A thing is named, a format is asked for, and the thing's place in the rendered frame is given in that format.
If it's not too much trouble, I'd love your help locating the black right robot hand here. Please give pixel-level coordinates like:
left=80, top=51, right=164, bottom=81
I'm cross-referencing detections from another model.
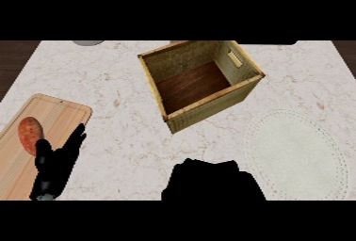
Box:
left=159, top=157, right=269, bottom=201

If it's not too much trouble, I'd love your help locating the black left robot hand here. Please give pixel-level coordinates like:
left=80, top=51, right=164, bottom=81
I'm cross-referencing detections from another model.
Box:
left=28, top=122, right=87, bottom=201

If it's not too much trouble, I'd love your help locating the white oval placemat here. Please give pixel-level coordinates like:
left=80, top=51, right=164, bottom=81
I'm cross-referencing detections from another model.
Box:
left=242, top=108, right=350, bottom=201

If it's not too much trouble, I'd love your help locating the square wicker basket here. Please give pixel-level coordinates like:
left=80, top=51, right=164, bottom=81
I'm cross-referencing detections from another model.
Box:
left=136, top=40, right=267, bottom=135

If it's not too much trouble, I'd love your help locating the wooden cutting board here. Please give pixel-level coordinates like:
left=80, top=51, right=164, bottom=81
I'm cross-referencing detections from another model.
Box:
left=0, top=92, right=94, bottom=201

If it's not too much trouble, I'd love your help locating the orange sweet potato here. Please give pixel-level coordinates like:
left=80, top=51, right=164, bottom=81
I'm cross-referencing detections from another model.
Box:
left=16, top=116, right=46, bottom=157

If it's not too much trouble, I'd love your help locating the grey round object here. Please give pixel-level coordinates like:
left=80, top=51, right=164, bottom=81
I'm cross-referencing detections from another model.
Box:
left=71, top=40, right=106, bottom=47

